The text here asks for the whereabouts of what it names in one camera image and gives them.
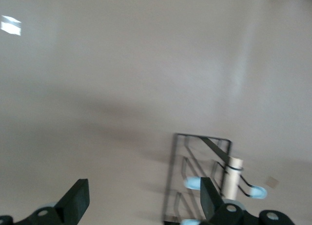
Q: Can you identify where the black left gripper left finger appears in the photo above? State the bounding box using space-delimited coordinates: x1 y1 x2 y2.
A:
0 178 90 225

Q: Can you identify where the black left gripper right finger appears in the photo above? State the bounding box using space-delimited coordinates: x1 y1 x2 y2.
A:
199 177 297 225

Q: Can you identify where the small brown tape square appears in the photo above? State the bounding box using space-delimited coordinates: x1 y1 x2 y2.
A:
264 176 280 188

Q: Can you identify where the black wire cup holder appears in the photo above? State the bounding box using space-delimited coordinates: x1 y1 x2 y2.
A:
161 132 268 225

